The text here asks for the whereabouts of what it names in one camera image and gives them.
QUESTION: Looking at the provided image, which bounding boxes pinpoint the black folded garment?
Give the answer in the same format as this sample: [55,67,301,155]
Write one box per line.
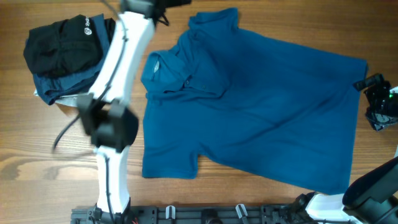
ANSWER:
[104,18,116,43]
[23,15,103,78]

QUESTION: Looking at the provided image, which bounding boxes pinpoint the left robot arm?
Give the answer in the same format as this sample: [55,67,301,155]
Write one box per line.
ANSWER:
[71,0,188,223]

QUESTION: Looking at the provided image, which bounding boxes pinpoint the black bottom folded garment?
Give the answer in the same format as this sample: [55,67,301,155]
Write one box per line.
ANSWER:
[104,18,116,43]

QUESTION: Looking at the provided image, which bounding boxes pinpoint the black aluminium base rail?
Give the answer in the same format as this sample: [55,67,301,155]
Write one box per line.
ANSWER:
[70,203,348,224]

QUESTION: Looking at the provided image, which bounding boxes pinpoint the light grey folded garment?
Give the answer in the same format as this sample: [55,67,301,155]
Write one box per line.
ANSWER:
[34,88,88,107]

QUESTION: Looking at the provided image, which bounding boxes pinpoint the blue polo shirt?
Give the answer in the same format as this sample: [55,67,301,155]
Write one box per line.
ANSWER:
[141,8,368,195]

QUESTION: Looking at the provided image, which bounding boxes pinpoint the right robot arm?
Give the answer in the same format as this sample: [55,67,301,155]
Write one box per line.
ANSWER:
[286,73,397,223]

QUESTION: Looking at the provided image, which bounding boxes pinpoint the navy folded garment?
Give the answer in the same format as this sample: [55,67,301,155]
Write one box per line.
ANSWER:
[32,14,110,91]

